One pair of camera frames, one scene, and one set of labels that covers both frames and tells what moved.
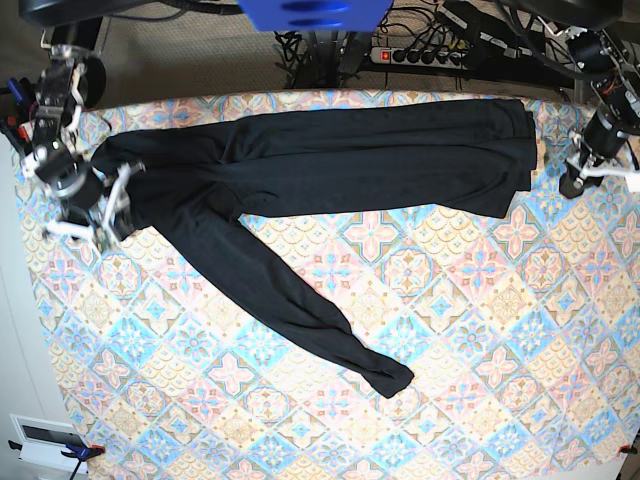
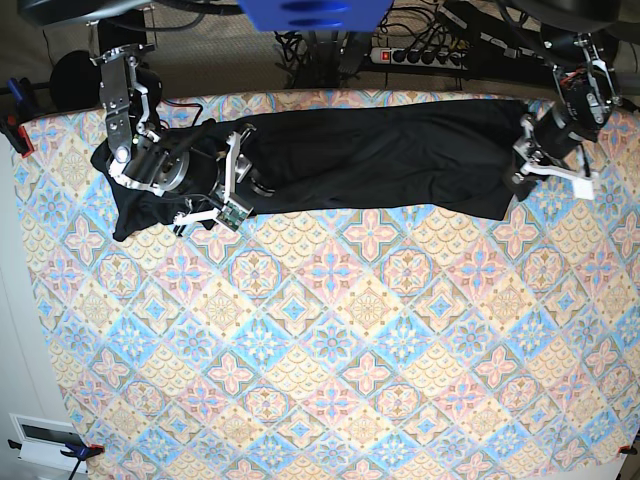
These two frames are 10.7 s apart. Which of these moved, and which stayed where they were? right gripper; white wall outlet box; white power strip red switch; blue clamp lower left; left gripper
Moved: right gripper; left gripper
Stayed: blue clamp lower left; white wall outlet box; white power strip red switch
